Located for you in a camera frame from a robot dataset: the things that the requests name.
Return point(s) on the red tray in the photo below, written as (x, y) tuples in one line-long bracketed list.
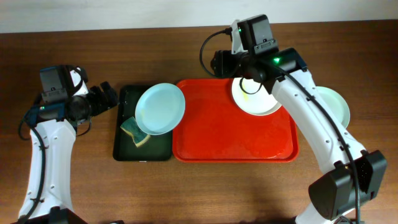
[(215, 129)]

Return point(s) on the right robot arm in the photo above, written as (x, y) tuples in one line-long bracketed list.
[(351, 176)]

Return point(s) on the light green plate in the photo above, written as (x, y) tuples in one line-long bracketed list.
[(337, 104)]

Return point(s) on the white plate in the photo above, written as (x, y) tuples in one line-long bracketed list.
[(253, 98)]

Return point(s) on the light blue plate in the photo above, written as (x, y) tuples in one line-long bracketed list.
[(160, 109)]

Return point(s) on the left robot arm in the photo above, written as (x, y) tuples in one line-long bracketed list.
[(53, 133)]

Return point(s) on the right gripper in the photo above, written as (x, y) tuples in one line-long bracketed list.
[(224, 61)]

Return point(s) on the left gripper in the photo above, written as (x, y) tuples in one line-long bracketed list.
[(103, 105)]

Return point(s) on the dark green tray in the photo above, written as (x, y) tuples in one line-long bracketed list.
[(157, 148)]

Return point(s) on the green yellow sponge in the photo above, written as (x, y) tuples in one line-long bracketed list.
[(131, 128)]

